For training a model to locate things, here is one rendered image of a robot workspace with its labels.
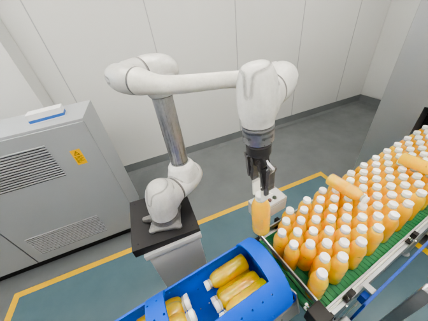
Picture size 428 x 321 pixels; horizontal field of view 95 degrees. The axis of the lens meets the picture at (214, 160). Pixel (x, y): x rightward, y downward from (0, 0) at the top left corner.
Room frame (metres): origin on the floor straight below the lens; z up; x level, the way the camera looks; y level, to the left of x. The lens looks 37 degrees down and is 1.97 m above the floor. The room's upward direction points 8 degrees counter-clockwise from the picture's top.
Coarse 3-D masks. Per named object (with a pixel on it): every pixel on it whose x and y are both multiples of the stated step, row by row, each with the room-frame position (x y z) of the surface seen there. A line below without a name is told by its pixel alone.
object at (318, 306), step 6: (318, 300) 0.27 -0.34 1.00; (312, 306) 0.25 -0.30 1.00; (318, 306) 0.25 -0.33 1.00; (324, 306) 0.24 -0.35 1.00; (306, 312) 0.24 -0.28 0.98; (312, 312) 0.23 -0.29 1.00; (318, 312) 0.23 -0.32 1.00; (324, 312) 0.22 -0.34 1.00; (306, 318) 0.23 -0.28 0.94; (312, 318) 0.21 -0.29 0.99; (318, 318) 0.21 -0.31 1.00; (324, 318) 0.21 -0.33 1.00; (330, 318) 0.20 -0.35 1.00
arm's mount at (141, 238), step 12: (132, 204) 0.89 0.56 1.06; (144, 204) 0.88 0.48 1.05; (132, 216) 0.79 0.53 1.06; (144, 216) 0.79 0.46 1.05; (192, 216) 0.75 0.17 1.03; (132, 228) 0.71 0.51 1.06; (144, 228) 0.70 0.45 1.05; (192, 228) 0.67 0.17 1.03; (132, 240) 0.63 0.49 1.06; (144, 240) 0.62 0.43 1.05; (156, 240) 0.61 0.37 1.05; (168, 240) 0.61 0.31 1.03; (132, 252) 0.56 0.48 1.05; (144, 252) 0.58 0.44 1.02
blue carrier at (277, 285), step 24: (216, 264) 0.43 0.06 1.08; (264, 264) 0.33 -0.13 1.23; (168, 288) 0.34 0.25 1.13; (192, 288) 0.36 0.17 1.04; (216, 288) 0.37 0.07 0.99; (264, 288) 0.26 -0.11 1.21; (288, 288) 0.26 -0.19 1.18; (144, 312) 0.29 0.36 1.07; (216, 312) 0.29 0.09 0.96; (240, 312) 0.21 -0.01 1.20; (264, 312) 0.21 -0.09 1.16
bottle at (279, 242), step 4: (276, 232) 0.54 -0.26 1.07; (276, 236) 0.52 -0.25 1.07; (280, 236) 0.51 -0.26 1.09; (284, 236) 0.51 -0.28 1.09; (276, 240) 0.51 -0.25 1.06; (280, 240) 0.50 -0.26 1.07; (284, 240) 0.50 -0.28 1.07; (288, 240) 0.51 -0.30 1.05; (276, 244) 0.50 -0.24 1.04; (280, 244) 0.49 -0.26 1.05; (284, 244) 0.49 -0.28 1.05; (276, 248) 0.50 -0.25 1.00; (280, 248) 0.49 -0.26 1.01; (272, 252) 0.53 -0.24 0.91; (280, 252) 0.49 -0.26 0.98; (280, 256) 0.49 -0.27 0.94
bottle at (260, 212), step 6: (252, 204) 0.48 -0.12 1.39; (258, 204) 0.46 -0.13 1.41; (264, 204) 0.46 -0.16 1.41; (252, 210) 0.47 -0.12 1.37; (258, 210) 0.45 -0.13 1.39; (264, 210) 0.45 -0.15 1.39; (270, 210) 0.46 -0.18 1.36; (252, 216) 0.47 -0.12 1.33; (258, 216) 0.45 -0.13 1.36; (264, 216) 0.44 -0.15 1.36; (252, 222) 0.47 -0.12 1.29; (258, 222) 0.45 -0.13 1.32; (264, 222) 0.44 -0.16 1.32; (252, 228) 0.47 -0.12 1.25; (258, 228) 0.44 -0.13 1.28; (264, 228) 0.44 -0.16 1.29; (258, 234) 0.44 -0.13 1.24; (264, 234) 0.44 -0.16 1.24
